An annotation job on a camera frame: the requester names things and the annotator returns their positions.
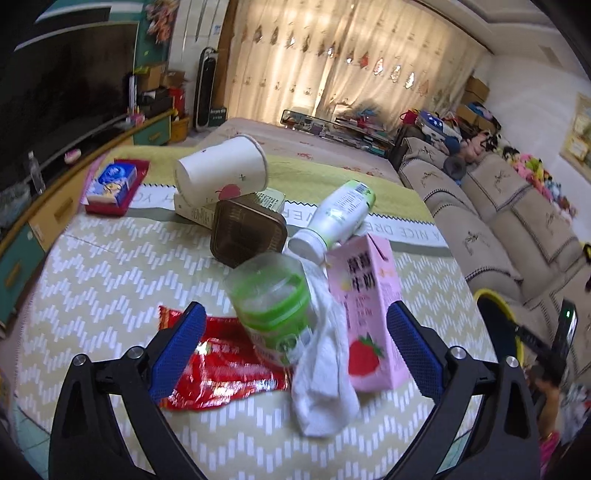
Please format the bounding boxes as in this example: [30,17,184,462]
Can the stacked cardboard boxes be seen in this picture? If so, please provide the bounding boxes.
[457,76,490,130]

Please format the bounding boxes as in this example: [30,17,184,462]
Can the framed wall picture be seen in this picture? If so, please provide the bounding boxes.
[560,92,591,167]

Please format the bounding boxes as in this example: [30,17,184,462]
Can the red tray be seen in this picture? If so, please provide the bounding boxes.
[79,157,151,217]

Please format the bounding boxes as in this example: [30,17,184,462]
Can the white sock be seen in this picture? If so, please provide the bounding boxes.
[291,263,363,438]

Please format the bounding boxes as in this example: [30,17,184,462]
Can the yellow patterned tablecloth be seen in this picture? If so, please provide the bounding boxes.
[14,145,499,480]

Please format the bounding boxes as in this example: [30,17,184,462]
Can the grey round cushion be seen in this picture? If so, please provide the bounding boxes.
[443,154,467,178]

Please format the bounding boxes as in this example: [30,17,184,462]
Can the brown square plastic container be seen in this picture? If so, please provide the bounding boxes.
[210,199,287,269]

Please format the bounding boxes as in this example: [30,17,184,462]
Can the clear plastic cup green band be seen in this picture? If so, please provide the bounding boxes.
[224,251,311,367]

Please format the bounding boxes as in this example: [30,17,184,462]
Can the teal and wood television cabinet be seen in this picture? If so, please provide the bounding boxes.
[0,111,178,333]

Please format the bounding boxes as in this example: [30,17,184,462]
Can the black tower fan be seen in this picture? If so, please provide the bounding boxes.
[194,46,218,132]

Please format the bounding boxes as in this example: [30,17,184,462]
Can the white plastic bottle green label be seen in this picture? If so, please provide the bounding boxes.
[287,180,377,265]

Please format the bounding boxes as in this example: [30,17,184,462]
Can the pink patterned clothing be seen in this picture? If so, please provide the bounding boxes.
[540,383,591,480]

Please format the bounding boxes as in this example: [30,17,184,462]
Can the pink strawberry milk carton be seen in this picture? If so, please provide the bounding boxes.
[325,233,411,393]

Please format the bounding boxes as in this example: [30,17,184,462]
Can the person's right forearm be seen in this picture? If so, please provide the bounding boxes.
[533,381,561,439]

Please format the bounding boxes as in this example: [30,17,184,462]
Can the white standing air conditioner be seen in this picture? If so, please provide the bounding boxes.
[168,0,229,70]

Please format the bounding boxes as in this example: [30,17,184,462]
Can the glass coffee table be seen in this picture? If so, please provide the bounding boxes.
[281,109,398,158]

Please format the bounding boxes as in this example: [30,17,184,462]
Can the blue starred box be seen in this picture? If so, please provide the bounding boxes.
[416,111,446,132]

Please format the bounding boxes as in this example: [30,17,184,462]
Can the blue tissue pack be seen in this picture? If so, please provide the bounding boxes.
[87,162,138,206]

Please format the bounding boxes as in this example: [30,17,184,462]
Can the beige sofa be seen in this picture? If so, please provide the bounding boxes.
[390,136,591,324]

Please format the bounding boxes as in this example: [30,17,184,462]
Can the colourful flower decoration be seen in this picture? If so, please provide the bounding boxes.
[145,0,178,44]

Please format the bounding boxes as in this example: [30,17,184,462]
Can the floral beige mat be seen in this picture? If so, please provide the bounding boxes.
[185,117,402,185]

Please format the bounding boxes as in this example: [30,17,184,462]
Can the white paper cup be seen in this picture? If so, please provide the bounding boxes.
[174,135,269,208]

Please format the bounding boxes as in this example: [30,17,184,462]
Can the beige patterned curtain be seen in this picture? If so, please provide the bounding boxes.
[226,0,485,139]

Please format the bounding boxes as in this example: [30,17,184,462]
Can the black bin with yellow rim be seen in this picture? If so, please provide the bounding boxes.
[473,288,525,370]

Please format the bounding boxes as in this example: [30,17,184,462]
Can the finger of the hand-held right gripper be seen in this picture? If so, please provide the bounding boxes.
[513,323,553,354]

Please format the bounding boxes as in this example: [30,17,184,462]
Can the flat white cardboard box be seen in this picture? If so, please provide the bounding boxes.
[174,187,287,229]

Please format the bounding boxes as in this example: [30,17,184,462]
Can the red snack wrapper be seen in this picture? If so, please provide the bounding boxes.
[157,305,301,411]

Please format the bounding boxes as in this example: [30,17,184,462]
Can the black television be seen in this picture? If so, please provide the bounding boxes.
[0,21,139,185]

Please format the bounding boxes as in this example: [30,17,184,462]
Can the pile of plush toys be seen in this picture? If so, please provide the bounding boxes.
[462,129,578,217]

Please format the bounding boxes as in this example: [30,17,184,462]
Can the open cardboard boxes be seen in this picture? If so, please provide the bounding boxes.
[139,62,185,90]

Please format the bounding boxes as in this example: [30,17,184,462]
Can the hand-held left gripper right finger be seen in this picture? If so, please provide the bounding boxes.
[386,301,541,480]

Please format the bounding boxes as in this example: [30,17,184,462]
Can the clear water bottle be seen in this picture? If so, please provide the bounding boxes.
[28,152,47,195]

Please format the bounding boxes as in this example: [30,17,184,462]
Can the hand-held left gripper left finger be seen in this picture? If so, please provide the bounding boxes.
[48,301,208,480]

